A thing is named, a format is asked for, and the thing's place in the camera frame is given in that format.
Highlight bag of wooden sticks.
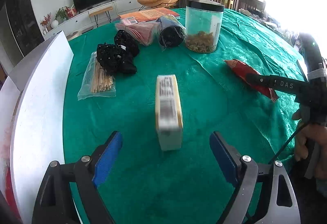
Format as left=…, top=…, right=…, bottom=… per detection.
left=77, top=52, right=116, bottom=101

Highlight clear jar black lid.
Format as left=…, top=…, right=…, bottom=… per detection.
left=185, top=0, right=224, bottom=54

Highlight orange book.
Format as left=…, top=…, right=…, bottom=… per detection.
left=120, top=8, right=180, bottom=24

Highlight person's right hand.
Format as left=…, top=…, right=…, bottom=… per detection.
left=292, top=105, right=326, bottom=180

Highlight red flowers white vase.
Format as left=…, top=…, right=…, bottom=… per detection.
left=40, top=13, right=59, bottom=31

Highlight cream paper tissue pack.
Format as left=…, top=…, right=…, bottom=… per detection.
left=155, top=75, right=184, bottom=151

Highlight pink paper bundle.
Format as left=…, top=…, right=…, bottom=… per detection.
left=115, top=22, right=159, bottom=46

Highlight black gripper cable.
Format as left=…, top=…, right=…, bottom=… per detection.
left=267, top=121, right=309, bottom=165

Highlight white tv cabinet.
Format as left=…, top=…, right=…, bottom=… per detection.
left=43, top=0, right=142, bottom=40

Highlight red green flower plant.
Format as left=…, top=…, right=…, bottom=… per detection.
left=55, top=7, right=76, bottom=22

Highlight wooden side stool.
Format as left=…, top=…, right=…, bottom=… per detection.
left=89, top=6, right=114, bottom=28

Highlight dark bookshelf cabinet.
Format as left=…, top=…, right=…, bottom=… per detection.
left=6, top=0, right=44, bottom=56

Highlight black beaded scrunchie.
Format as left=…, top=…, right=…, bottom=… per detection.
left=96, top=43, right=137, bottom=76

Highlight white storage box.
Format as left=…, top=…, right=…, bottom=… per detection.
left=1, top=32, right=74, bottom=223

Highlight black fabric scrunchie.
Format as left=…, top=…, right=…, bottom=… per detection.
left=114, top=30, right=140, bottom=57

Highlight green satin tablecloth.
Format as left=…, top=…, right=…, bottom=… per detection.
left=63, top=10, right=302, bottom=223

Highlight red snack packet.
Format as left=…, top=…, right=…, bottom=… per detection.
left=224, top=59, right=279, bottom=102

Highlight black roll in plastic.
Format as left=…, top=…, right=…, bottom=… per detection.
left=156, top=15, right=186, bottom=48

